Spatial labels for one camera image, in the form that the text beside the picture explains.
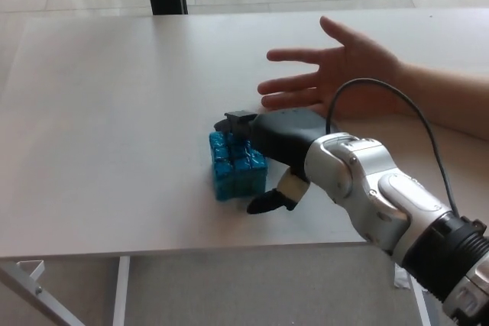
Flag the person bare hand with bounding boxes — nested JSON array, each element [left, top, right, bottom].
[[257, 15, 406, 118]]

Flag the robot right black hand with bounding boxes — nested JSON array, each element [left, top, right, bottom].
[[212, 108, 340, 215]]

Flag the shiny blue foil cube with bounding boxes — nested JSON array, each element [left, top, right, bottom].
[[208, 131, 269, 202]]

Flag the person bare forearm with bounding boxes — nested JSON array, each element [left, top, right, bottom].
[[393, 61, 489, 138]]

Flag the crumpled white paper scrap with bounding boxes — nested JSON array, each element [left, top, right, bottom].
[[392, 263, 410, 289]]

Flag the white table leg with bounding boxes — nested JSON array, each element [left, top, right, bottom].
[[406, 276, 432, 326], [112, 257, 131, 326]]

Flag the white diagonal table brace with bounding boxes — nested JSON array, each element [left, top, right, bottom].
[[0, 260, 85, 326]]

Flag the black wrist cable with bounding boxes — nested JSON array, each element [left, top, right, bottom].
[[325, 78, 461, 215]]

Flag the white metal bracket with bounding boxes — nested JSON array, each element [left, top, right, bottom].
[[16, 260, 45, 283]]

